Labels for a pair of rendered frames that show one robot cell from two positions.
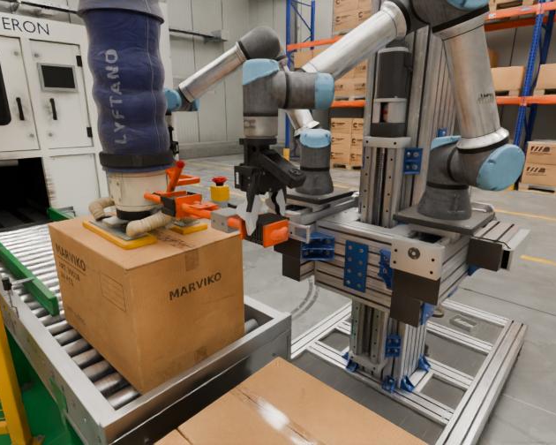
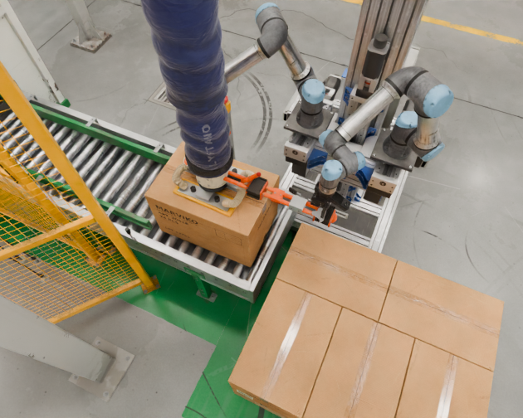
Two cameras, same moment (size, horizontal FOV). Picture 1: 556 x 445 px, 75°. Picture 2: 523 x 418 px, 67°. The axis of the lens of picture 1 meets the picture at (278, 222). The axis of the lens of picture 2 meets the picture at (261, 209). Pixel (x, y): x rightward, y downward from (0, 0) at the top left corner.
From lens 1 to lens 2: 1.45 m
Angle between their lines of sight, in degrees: 44
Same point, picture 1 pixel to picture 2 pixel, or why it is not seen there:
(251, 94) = (329, 183)
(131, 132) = (218, 158)
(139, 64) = (222, 123)
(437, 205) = (395, 153)
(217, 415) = (290, 266)
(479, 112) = (428, 138)
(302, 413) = (326, 254)
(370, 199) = not seen: hidden behind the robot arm
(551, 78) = not seen: outside the picture
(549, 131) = not seen: outside the picture
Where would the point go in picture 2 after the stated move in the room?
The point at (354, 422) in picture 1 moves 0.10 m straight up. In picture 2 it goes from (350, 251) to (354, 245)
